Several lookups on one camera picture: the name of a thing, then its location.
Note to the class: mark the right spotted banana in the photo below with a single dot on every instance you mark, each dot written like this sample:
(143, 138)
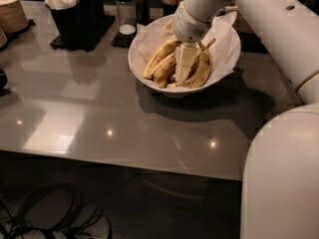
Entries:
(202, 69)

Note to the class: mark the black cutlery holder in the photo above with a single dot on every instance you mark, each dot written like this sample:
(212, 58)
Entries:
(91, 12)
(67, 23)

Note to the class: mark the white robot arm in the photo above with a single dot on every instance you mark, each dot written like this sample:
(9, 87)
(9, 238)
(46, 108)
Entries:
(280, 181)

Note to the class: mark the rear black cutlery holder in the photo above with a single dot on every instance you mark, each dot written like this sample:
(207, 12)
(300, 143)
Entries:
(91, 12)

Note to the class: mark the small lower orange banana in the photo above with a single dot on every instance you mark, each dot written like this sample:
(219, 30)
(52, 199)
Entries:
(164, 76)

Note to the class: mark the small black mat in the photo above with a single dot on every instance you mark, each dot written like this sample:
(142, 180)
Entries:
(122, 41)

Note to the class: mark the dark pepper shaker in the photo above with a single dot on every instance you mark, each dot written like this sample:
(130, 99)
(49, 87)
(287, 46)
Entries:
(143, 13)

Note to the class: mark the clear sugar shaker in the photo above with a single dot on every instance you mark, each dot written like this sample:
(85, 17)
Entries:
(126, 17)

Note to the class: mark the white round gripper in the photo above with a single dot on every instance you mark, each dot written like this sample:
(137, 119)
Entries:
(187, 26)

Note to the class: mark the white ceramic bowl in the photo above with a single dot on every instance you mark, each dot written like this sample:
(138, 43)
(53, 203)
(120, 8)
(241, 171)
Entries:
(146, 80)

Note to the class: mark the black object left edge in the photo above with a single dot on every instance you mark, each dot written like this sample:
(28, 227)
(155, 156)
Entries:
(3, 82)

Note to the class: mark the yellow banana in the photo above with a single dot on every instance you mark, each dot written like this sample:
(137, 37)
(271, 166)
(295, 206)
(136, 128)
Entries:
(162, 51)
(164, 65)

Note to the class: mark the front black cutlery holder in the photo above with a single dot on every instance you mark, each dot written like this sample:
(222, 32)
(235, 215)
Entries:
(67, 23)

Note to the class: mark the black rubber mat left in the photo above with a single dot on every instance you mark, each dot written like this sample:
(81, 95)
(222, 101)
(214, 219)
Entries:
(90, 37)

